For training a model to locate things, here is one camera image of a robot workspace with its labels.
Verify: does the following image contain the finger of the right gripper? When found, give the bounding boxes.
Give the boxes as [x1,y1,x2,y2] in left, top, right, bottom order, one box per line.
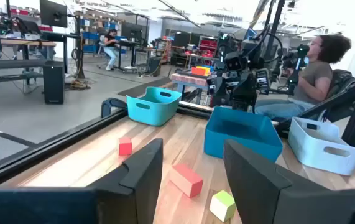
[232,91,258,111]
[211,91,231,108]

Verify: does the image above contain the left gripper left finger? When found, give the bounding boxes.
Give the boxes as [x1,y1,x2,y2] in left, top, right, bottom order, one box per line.
[87,138,164,224]

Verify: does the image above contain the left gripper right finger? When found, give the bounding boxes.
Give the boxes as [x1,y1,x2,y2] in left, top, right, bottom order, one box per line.
[223,139,330,224]

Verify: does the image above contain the green wooden cube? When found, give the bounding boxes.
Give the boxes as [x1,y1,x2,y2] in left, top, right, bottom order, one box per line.
[208,190,237,223]

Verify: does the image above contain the orange wooden cube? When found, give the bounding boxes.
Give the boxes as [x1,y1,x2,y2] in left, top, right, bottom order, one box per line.
[118,138,133,156]

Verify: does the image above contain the orange long wooden block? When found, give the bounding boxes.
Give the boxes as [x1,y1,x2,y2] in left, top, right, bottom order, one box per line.
[168,164,204,198]

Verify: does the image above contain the yellow plastic tray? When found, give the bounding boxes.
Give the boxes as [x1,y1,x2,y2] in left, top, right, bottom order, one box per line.
[195,65,211,75]

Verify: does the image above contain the orange plastic tray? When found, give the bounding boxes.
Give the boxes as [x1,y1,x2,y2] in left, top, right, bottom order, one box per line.
[191,66,208,77]

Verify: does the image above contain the pink top table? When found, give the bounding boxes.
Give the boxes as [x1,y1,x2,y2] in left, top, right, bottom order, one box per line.
[170,72,211,105]

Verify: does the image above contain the blue plastic bin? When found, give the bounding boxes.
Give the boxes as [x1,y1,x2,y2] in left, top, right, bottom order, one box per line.
[203,105,284,163]

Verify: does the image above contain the rack of red bins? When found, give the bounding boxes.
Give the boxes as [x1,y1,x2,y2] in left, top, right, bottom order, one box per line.
[198,35,218,54]

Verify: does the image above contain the black monitor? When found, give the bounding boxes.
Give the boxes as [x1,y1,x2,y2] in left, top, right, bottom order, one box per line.
[39,0,68,29]
[121,22,143,40]
[173,32,192,48]

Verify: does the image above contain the white plastic bin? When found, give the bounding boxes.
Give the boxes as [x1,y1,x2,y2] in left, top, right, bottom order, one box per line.
[287,116,355,177]

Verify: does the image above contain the teal plastic bin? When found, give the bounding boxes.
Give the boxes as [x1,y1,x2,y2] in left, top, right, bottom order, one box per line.
[126,86,183,127]

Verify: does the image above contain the person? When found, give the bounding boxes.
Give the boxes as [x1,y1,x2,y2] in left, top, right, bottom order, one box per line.
[103,28,119,71]
[254,33,352,121]

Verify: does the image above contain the black floor mat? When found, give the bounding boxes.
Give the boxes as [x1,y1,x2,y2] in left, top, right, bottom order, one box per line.
[117,77,173,99]

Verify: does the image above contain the black office chair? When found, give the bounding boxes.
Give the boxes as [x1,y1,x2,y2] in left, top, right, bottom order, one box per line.
[320,68,355,122]

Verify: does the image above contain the black office desk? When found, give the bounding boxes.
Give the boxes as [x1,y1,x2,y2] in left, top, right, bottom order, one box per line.
[114,39,141,74]

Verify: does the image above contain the black computer tower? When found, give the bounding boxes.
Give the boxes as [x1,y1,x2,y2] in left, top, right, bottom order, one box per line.
[42,60,65,105]

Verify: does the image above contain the shelf with blue bins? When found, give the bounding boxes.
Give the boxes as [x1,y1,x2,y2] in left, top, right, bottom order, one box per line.
[80,17,100,54]

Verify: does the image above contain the black monitor desk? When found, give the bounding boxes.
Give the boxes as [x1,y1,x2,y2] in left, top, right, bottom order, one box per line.
[42,30,81,78]

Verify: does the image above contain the wooden top desk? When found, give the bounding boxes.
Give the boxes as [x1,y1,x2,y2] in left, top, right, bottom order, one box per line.
[0,36,57,86]

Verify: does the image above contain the red storage bins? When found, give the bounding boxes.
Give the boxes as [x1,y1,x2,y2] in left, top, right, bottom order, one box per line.
[9,7,30,16]

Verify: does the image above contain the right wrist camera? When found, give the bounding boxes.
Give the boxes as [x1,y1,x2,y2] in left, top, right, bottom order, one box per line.
[225,51,246,72]

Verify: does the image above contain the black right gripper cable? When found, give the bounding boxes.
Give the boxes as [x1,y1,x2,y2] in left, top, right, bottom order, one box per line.
[259,32,284,65]

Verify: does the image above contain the black upright post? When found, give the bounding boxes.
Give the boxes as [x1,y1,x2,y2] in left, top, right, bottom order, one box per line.
[262,0,287,60]

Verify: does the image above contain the dark blue curved bracket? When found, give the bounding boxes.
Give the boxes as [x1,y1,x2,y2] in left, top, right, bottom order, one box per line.
[100,97,128,119]

